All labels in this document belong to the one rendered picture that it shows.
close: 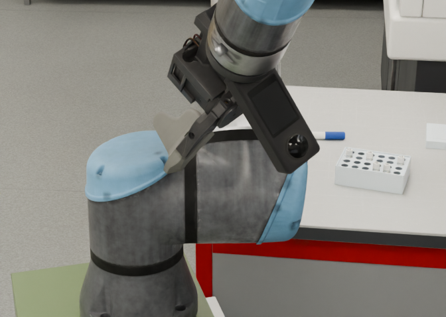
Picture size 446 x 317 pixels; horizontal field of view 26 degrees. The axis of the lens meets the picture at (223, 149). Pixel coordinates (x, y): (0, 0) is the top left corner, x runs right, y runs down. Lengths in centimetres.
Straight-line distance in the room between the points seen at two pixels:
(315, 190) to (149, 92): 246
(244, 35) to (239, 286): 95
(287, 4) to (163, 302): 51
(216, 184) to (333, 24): 393
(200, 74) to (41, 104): 314
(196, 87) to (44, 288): 45
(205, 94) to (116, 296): 33
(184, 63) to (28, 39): 391
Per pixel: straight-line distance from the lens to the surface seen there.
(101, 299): 120
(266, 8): 80
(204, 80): 97
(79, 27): 499
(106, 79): 430
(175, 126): 102
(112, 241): 115
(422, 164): 187
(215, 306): 144
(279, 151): 95
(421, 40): 225
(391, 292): 172
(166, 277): 118
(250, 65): 88
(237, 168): 113
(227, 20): 84
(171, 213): 113
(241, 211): 113
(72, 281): 133
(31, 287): 132
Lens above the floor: 159
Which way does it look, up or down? 26 degrees down
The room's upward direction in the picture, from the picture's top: straight up
